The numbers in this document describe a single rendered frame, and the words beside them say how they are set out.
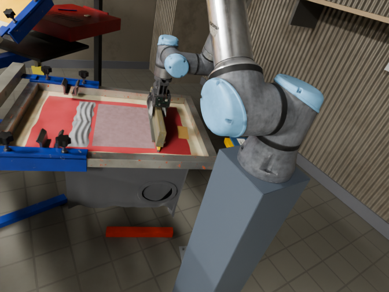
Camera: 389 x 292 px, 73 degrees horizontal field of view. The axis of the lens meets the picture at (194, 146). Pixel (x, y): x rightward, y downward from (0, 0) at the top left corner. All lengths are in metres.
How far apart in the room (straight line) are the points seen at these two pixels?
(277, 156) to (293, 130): 0.07
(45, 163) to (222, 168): 0.57
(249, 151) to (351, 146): 2.27
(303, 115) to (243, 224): 0.31
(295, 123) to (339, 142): 2.35
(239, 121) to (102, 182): 0.74
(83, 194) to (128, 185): 0.19
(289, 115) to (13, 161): 0.81
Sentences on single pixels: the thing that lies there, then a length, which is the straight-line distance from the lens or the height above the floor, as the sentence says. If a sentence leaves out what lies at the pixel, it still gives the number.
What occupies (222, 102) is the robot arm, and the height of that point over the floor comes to 1.39.
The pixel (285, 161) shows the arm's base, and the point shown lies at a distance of 0.66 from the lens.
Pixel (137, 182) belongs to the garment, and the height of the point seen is 0.81.
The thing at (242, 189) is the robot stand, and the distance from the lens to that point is 0.67.
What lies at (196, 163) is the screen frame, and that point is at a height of 0.98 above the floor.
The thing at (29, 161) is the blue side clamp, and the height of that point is 0.98.
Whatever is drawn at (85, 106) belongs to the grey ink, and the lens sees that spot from 1.31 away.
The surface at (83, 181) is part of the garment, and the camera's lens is 1.12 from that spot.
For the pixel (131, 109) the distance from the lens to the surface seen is 1.33.
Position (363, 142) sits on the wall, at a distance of 2.84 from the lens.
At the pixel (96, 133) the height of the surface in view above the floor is 0.95.
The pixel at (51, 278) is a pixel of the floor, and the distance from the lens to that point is 1.83.
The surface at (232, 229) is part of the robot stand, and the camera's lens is 0.75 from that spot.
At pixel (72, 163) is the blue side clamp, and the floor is 0.98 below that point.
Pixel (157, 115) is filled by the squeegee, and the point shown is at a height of 1.05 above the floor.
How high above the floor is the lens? 1.59
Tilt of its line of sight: 34 degrees down
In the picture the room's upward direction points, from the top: 15 degrees clockwise
